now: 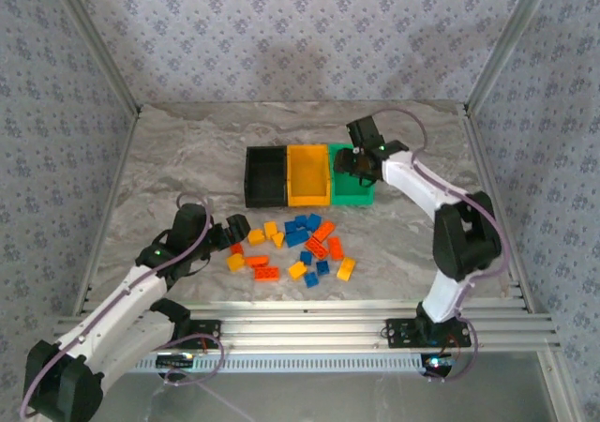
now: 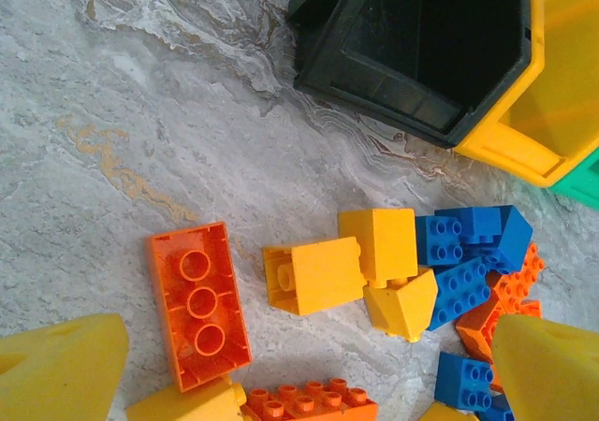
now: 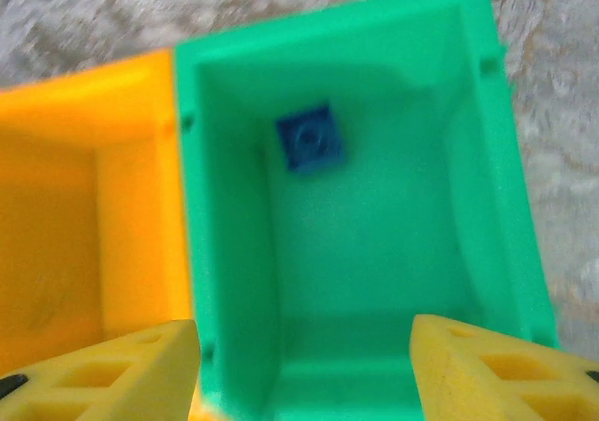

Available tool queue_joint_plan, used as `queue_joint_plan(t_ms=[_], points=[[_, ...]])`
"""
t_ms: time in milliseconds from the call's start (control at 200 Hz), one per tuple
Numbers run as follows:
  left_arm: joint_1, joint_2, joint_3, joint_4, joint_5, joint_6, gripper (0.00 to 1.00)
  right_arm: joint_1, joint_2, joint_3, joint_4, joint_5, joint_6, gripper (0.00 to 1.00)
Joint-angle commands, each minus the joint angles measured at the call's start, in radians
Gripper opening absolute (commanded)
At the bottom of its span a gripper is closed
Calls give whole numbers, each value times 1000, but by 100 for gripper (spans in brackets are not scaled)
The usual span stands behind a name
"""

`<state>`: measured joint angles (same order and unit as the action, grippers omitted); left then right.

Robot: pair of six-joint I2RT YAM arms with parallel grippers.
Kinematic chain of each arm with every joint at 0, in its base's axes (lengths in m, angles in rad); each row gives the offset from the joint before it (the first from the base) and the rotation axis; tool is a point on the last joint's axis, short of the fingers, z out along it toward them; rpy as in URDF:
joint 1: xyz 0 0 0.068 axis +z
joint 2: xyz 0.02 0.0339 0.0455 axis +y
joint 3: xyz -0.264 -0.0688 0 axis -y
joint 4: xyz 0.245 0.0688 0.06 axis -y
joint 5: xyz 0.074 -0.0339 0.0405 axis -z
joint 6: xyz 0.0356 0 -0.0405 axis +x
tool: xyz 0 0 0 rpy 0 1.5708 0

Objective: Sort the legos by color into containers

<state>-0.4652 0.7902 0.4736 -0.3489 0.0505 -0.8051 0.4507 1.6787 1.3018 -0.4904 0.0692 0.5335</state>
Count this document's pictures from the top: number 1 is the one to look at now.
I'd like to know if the long blue lego brick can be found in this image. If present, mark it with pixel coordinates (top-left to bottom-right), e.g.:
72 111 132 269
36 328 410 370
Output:
284 230 311 249

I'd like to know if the long yellow lego brick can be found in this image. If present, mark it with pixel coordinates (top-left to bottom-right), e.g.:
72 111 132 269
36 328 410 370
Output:
336 256 357 283

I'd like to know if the green plastic bin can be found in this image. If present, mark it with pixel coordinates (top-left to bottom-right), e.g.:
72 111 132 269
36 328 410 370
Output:
327 143 376 206

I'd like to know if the yellow plastic bin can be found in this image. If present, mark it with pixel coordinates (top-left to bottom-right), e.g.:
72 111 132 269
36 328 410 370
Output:
285 143 333 207

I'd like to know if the black plastic bin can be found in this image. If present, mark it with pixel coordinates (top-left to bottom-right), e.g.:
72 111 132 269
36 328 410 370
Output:
244 144 290 208

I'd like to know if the small circuit board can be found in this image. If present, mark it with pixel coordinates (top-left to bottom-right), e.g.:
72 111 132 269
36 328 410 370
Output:
157 353 197 372
420 354 455 377

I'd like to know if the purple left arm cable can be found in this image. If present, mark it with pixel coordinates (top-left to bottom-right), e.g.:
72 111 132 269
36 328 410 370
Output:
18 191 217 418

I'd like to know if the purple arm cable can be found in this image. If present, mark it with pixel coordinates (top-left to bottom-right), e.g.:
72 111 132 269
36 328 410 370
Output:
18 191 217 418
369 107 512 385

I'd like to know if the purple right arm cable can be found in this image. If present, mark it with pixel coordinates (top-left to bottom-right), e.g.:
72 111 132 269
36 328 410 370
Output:
369 107 512 385

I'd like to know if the aluminium table side rail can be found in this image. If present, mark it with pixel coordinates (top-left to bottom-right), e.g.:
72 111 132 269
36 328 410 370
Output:
461 104 536 313
72 105 144 318

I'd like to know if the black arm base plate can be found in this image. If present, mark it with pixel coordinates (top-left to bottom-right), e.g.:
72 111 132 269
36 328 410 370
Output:
185 319 222 349
384 317 473 349

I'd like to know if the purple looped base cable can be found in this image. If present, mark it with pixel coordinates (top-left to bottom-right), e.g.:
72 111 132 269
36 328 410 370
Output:
161 333 227 388

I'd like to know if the wide aluminium mounting rail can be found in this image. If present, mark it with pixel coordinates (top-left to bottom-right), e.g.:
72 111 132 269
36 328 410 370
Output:
52 298 563 354

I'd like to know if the grey slotted cable duct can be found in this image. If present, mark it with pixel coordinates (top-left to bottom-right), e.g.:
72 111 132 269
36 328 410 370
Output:
133 351 426 375

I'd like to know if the aluminium frame post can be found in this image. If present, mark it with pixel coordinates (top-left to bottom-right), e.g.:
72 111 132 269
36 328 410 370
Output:
463 0 562 112

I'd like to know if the aluminium frame leg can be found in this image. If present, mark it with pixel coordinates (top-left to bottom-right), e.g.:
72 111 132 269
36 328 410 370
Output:
538 351 580 422

